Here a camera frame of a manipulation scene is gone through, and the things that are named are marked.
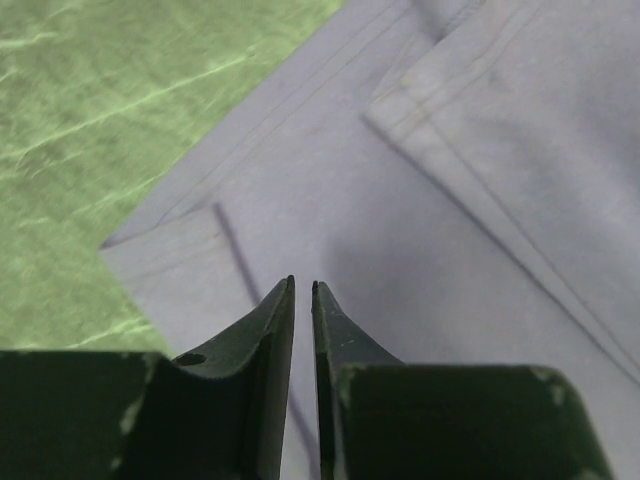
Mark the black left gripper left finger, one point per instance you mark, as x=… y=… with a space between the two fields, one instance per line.
x=214 y=412

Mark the purple t shirt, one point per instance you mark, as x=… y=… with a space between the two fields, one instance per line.
x=464 y=175

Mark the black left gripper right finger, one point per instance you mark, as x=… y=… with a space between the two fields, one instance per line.
x=380 y=418

